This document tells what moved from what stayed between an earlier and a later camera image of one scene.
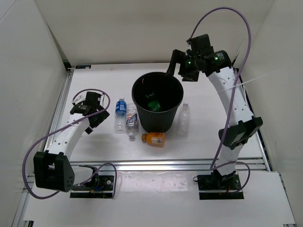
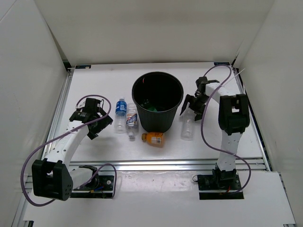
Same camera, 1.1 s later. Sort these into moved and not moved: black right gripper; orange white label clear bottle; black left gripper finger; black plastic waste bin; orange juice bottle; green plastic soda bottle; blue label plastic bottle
Moved: black right gripper; black left gripper finger; green plastic soda bottle
Not moved: black plastic waste bin; orange white label clear bottle; orange juice bottle; blue label plastic bottle
